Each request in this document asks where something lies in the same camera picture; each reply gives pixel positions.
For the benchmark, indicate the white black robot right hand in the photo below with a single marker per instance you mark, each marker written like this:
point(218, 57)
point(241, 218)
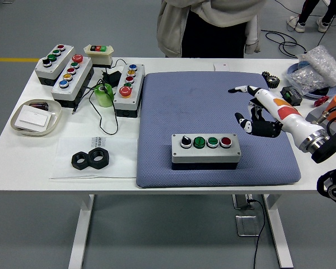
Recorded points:
point(288, 115)

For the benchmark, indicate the grey four-button control box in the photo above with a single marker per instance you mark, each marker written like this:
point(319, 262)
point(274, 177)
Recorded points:
point(204, 157)
point(51, 71)

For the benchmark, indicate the grey five-button control box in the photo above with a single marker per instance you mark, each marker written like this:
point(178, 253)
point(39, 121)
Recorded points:
point(126, 105)
point(75, 81)

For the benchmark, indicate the black green terminal module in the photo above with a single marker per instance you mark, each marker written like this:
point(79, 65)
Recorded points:
point(292, 96)

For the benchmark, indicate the small red clip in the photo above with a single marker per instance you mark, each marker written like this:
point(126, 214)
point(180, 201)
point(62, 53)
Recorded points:
point(321, 100)

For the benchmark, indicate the black metal gear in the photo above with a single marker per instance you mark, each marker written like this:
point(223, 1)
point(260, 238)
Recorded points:
point(271, 81)

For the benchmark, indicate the clear bag of metal parts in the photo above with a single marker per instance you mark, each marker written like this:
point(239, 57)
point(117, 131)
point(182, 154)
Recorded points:
point(308, 78)

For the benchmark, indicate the bubble wrap bag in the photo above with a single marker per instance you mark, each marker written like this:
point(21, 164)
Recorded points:
point(324, 64)

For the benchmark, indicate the small white card box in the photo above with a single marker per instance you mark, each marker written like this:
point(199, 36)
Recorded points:
point(221, 66)

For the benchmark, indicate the background person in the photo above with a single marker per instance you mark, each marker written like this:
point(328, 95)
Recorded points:
point(299, 26)

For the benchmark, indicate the grey under-table power box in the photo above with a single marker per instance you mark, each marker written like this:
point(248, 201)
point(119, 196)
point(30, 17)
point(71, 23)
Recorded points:
point(239, 201)

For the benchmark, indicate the blue-grey textured mat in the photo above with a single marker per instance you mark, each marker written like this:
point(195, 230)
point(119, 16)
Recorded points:
point(184, 106)

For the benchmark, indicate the white table leg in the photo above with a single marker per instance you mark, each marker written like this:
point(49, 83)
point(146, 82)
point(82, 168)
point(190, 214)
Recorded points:
point(82, 232)
point(280, 232)

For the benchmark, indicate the metal floor socket plate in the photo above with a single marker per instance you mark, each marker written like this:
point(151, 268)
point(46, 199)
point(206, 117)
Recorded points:
point(246, 225)

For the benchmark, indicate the clear printed plastic bag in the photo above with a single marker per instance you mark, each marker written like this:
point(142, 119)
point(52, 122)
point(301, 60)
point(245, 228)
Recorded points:
point(120, 157)

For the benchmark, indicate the green tape roll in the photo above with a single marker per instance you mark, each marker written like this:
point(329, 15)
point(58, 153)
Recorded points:
point(104, 96)

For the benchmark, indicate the black hex nut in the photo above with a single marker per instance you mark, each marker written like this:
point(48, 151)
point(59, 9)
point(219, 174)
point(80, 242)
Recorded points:
point(105, 158)
point(76, 161)

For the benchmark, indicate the beige shallow tray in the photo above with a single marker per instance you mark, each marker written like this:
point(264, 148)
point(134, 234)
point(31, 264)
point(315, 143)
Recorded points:
point(54, 115)

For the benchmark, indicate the cream three-button switch box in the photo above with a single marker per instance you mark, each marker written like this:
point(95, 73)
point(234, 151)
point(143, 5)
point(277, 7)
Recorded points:
point(100, 59)

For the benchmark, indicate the white wall switch panel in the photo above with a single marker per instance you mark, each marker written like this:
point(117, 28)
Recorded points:
point(32, 117)

